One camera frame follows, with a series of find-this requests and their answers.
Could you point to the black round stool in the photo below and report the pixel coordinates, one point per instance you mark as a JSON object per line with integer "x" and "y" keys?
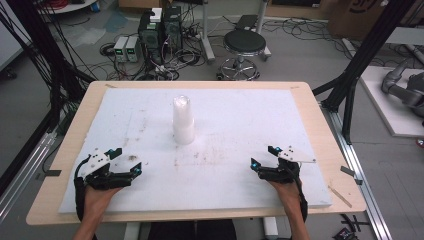
{"x": 244, "y": 43}

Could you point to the person's left hand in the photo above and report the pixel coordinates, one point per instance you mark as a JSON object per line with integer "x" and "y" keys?
{"x": 97, "y": 197}

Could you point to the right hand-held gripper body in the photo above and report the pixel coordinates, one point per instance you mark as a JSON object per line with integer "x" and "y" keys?
{"x": 286, "y": 166}

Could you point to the light wooden table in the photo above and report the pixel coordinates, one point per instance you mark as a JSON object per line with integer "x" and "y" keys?
{"x": 336, "y": 133}

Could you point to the grey bench power supply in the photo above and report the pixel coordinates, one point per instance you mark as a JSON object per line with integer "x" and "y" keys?
{"x": 133, "y": 49}
{"x": 120, "y": 49}

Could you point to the white foam mat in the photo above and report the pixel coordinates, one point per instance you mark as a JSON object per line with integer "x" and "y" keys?
{"x": 220, "y": 173}

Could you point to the cardboard box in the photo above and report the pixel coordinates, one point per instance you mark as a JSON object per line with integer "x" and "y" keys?
{"x": 356, "y": 16}

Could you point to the black computer tower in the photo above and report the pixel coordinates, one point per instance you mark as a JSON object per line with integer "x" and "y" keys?
{"x": 172, "y": 28}
{"x": 150, "y": 40}

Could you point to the black tape strip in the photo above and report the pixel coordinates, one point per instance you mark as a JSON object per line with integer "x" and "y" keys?
{"x": 53, "y": 173}

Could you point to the white floor board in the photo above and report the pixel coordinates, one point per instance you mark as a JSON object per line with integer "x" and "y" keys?
{"x": 386, "y": 110}

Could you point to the aluminium floor rail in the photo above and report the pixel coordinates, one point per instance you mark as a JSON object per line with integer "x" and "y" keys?
{"x": 360, "y": 173}
{"x": 23, "y": 180}

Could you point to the stack of white plastic cups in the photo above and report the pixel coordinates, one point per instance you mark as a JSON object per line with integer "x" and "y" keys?
{"x": 183, "y": 116}

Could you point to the person's dark clothing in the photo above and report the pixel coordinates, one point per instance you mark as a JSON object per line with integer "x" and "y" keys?
{"x": 193, "y": 230}

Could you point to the flat black device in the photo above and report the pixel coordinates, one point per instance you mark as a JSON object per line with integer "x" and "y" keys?
{"x": 246, "y": 22}

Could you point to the small white box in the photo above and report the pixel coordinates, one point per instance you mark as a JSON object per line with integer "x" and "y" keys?
{"x": 156, "y": 15}

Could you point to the person's right hand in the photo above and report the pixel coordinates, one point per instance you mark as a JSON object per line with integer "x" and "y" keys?
{"x": 287, "y": 190}

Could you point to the grey metal stand leg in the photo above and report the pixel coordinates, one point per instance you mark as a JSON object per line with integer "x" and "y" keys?
{"x": 263, "y": 26}
{"x": 206, "y": 33}

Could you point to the thin wooden stick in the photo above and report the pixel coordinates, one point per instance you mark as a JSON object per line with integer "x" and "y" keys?
{"x": 340, "y": 196}

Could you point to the grey tape strip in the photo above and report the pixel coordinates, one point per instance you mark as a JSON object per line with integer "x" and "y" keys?
{"x": 347, "y": 171}

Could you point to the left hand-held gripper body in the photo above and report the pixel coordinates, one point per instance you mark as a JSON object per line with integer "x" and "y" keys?
{"x": 96, "y": 163}

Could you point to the black parts on floor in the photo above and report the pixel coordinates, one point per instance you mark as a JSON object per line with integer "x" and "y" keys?
{"x": 350, "y": 230}

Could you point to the white table leg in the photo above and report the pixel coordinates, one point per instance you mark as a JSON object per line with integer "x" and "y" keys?
{"x": 132, "y": 231}
{"x": 270, "y": 227}

